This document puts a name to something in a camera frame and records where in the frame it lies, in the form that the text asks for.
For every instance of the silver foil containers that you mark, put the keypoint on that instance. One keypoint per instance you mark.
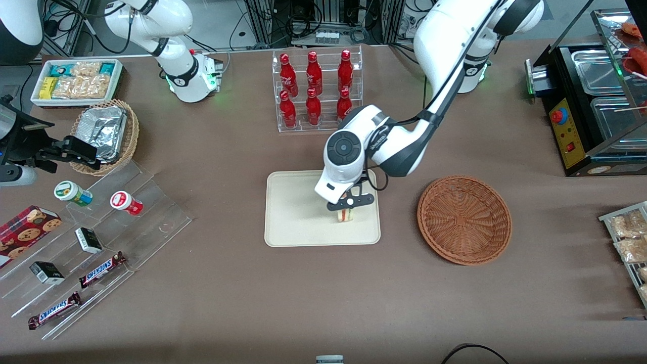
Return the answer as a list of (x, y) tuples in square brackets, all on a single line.
[(103, 129)]

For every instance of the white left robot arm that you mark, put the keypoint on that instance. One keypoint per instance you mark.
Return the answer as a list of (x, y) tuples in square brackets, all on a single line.
[(445, 40)]

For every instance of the snickers chocolate bar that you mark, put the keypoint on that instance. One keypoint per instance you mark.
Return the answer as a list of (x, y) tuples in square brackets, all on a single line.
[(54, 311), (101, 270)]

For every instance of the tan wicker basket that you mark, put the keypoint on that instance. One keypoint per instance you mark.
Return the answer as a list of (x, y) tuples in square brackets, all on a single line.
[(132, 134)]

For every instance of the red cookie box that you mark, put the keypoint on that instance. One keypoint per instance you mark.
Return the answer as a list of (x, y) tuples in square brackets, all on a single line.
[(25, 232)]

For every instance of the yellow snack packet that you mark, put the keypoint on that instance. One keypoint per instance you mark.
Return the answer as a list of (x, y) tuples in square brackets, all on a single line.
[(48, 87)]

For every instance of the black food warmer machine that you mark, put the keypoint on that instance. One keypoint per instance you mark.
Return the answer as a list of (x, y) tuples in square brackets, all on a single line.
[(573, 151)]

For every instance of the steel warmer pan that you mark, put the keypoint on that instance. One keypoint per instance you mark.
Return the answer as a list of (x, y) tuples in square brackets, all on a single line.
[(614, 119), (596, 73)]

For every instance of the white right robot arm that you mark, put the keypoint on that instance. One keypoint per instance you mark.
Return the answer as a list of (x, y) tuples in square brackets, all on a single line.
[(172, 20)]

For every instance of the red sausage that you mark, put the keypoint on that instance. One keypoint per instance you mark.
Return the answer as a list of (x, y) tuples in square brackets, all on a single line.
[(639, 58)]

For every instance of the orange fried food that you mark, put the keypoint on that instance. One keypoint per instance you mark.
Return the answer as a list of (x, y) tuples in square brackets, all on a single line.
[(632, 29)]

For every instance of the clear acrylic bottle rack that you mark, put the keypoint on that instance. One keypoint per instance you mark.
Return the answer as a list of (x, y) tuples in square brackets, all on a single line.
[(323, 126)]

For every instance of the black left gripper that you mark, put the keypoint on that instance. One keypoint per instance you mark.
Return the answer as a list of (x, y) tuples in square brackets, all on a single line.
[(363, 178)]

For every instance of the teal snack packet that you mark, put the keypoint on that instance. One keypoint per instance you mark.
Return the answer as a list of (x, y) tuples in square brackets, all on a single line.
[(107, 69), (60, 70)]

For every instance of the round brown wicker basket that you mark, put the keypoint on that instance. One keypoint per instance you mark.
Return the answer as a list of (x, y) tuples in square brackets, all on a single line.
[(465, 220)]

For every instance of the clear acrylic step display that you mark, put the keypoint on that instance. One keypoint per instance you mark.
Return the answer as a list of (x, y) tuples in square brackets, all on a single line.
[(151, 222)]

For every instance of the small black box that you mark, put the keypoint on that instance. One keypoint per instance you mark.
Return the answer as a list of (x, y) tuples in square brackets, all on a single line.
[(89, 240), (47, 273)]

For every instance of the white snack bin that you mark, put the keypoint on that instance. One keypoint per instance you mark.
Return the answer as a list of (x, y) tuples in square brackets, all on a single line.
[(119, 81)]

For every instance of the green lid cup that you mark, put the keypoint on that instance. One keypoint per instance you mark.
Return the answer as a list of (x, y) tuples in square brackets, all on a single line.
[(71, 192)]

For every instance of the large clear cracker bag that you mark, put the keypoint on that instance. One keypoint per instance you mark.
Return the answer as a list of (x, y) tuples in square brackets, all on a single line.
[(83, 87)]

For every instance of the white power strip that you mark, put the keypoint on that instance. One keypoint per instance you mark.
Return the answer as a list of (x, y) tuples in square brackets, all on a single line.
[(327, 37)]

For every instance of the red soda bottle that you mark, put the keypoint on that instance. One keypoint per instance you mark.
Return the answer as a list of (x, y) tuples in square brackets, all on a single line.
[(343, 103), (313, 108), (314, 73), (288, 111), (345, 71), (288, 76)]

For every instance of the small clear cracker bag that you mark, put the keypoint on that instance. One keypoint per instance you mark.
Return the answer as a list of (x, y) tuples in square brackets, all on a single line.
[(86, 69)]

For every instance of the tray of packaged snacks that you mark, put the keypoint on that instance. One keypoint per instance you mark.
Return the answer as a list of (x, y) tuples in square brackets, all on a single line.
[(604, 218)]

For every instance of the triangular sandwich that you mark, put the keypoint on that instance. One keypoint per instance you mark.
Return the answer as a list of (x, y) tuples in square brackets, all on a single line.
[(347, 215)]

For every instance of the clear bag of snacks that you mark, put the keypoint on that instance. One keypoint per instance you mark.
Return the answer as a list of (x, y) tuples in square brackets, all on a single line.
[(627, 225), (632, 250)]

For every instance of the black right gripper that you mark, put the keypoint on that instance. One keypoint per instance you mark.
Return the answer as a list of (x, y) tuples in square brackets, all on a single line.
[(26, 143)]

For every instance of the small grey device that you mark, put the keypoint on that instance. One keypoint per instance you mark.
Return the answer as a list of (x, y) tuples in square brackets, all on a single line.
[(329, 360)]

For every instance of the beige rectangular tray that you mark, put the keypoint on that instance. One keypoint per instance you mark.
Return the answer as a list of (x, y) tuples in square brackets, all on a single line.
[(293, 212)]

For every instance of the red lid cup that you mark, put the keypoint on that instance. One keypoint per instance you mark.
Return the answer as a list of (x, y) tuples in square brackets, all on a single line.
[(124, 202)]

